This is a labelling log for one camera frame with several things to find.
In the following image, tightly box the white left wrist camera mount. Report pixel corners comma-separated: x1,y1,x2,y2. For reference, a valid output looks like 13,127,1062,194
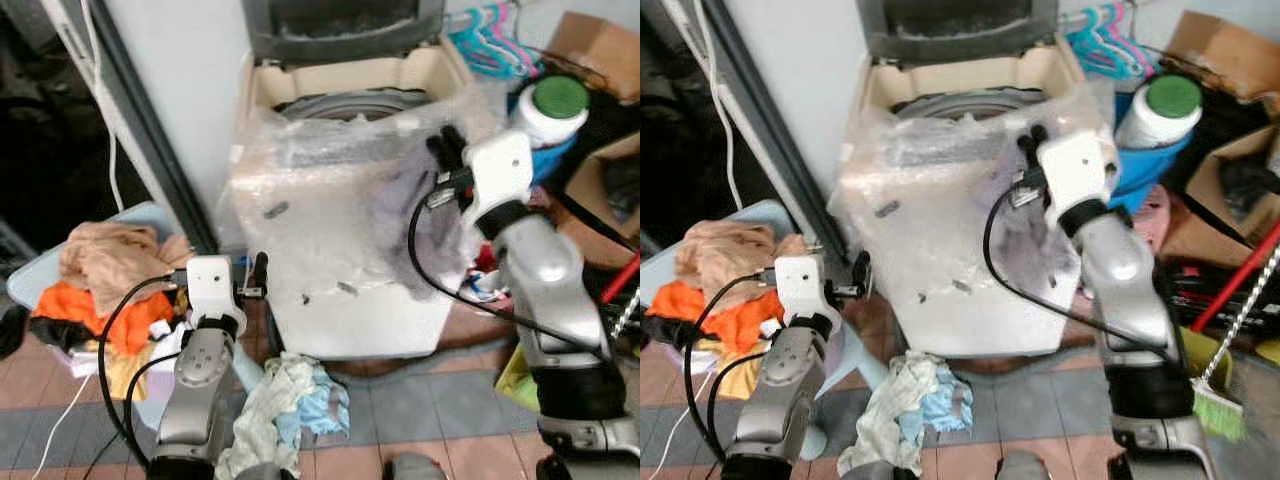
186,256,247,321
775,255,841,319

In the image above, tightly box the green broom with silver handle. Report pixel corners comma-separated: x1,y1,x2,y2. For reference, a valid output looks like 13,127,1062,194
1190,268,1280,443
610,288,641,343

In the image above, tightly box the tan garment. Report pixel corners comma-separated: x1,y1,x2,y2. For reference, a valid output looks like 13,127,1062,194
675,220,803,303
58,222,193,317

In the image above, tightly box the red broom handle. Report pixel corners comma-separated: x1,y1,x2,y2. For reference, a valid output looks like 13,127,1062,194
600,250,641,304
1188,220,1280,333

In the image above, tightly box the white bottle with green cap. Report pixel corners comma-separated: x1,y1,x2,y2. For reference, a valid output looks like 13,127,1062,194
508,75,591,151
1115,75,1204,151

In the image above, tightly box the white floor cable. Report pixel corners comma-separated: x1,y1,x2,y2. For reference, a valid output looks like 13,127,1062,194
30,375,97,480
650,380,721,480

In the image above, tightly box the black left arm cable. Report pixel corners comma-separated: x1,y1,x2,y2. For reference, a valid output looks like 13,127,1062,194
683,268,781,469
97,270,193,471

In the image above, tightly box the yellow garment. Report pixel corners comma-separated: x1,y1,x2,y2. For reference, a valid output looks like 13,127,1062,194
95,340,181,403
712,345,769,403

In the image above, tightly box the grey robot right foot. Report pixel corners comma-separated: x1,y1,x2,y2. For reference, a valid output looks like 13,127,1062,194
385,452,451,480
995,450,1051,480

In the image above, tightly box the dark grey washer lid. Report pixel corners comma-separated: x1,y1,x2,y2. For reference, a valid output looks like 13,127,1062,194
242,0,447,67
857,0,1061,67

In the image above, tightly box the white top-load washing machine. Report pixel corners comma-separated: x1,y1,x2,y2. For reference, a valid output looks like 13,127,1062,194
228,35,506,361
838,35,1121,359

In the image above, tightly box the cyan plastic clothes hanger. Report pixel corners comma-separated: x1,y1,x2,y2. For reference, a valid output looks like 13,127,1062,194
447,8,521,81
1065,8,1136,81

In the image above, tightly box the white and blue clothes pile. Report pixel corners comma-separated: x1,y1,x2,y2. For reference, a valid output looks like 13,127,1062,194
215,352,351,480
838,350,974,479

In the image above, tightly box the pink plastic item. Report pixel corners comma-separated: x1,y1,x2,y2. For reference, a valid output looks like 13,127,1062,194
1135,185,1173,253

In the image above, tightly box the orange garment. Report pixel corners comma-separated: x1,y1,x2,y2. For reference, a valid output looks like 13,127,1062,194
645,280,787,353
30,282,177,357

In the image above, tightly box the black crate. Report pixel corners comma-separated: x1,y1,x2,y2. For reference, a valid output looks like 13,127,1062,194
1165,258,1280,323

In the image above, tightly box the pink plastic clothes hanger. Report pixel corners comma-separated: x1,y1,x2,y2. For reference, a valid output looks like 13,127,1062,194
1100,3,1153,79
485,3,543,79

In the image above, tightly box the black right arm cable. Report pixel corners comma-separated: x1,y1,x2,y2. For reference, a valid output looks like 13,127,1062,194
407,185,603,357
982,185,1173,357

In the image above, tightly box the red white blue cloth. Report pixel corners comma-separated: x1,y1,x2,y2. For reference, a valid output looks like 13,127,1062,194
460,245,517,303

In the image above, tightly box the brown cardboard box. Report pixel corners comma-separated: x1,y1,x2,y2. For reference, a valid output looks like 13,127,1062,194
1160,125,1280,269
555,133,641,273
545,12,641,103
1165,10,1280,101

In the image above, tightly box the dark door frame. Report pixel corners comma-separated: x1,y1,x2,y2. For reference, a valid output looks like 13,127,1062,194
40,0,223,257
655,0,841,253

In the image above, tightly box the purple grey garment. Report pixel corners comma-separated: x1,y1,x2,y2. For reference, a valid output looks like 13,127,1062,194
368,150,473,281
982,150,1066,293

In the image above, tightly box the yellow green dustpan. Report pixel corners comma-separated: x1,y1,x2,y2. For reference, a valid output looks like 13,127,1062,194
1180,325,1241,389
494,345,542,413

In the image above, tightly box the white wall cable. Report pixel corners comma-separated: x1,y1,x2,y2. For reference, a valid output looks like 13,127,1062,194
80,0,127,216
690,0,747,213

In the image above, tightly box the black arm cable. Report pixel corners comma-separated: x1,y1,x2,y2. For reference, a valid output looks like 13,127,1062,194
982,185,1173,357
407,185,603,357
97,270,193,471
683,268,781,469

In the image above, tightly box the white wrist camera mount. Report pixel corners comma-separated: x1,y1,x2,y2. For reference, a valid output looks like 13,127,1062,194
186,256,247,321
1037,132,1119,227
775,255,841,319
463,130,535,227

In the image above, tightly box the light blue laundry basket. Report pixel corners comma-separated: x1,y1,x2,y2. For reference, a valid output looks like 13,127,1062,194
5,200,269,433
640,198,893,463

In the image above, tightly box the blue plastic bucket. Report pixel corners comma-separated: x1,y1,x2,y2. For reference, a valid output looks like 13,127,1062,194
1108,95,1193,216
528,135,583,189

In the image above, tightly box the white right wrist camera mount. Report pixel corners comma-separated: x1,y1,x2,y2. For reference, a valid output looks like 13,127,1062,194
463,130,535,227
1037,132,1119,227

